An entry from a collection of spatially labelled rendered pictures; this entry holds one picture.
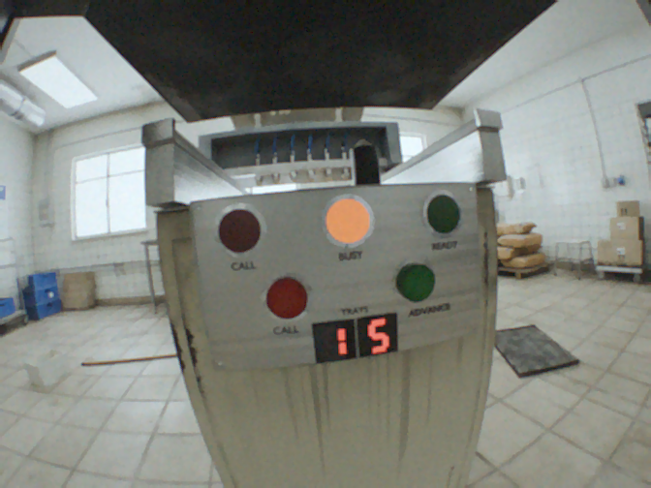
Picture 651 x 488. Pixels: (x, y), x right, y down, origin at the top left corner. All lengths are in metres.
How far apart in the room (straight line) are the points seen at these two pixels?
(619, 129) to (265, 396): 4.23
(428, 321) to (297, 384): 0.13
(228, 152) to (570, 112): 4.26
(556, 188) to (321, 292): 4.42
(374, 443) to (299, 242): 0.24
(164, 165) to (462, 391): 0.37
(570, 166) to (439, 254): 4.25
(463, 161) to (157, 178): 0.28
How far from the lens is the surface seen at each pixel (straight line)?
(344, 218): 0.21
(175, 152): 0.24
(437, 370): 0.31
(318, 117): 1.08
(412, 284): 0.22
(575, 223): 4.41
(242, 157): 1.07
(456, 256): 0.25
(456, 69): 0.39
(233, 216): 0.21
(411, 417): 0.33
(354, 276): 0.21
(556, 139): 4.59
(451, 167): 0.32
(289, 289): 0.20
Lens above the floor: 0.81
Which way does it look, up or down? 3 degrees down
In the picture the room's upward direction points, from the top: 5 degrees counter-clockwise
